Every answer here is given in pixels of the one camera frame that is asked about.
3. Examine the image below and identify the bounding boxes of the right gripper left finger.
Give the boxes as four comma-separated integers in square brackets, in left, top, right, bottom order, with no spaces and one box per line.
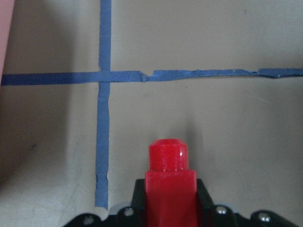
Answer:
[131,179,146,227]

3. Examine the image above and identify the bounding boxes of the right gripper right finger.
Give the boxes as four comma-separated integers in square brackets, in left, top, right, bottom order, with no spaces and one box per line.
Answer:
[196,179,214,227]

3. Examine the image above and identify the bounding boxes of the red toy block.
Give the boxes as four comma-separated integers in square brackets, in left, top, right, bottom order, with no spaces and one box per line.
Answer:
[145,139,198,227]

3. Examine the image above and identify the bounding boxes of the pink plastic box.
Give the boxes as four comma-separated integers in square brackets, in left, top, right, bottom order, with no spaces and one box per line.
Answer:
[0,0,15,79]

